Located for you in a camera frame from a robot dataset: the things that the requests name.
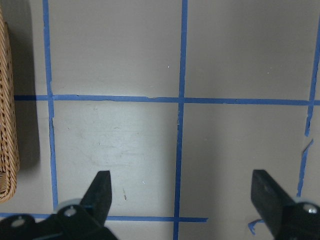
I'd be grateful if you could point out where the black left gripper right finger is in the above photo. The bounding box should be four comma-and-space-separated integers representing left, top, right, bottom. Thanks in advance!
250, 169, 294, 235

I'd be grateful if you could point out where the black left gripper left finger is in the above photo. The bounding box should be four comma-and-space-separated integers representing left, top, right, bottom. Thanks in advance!
80, 170, 112, 226

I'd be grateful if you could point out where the brown wicker basket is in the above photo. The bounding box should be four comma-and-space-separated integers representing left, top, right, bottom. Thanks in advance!
0, 12, 20, 203

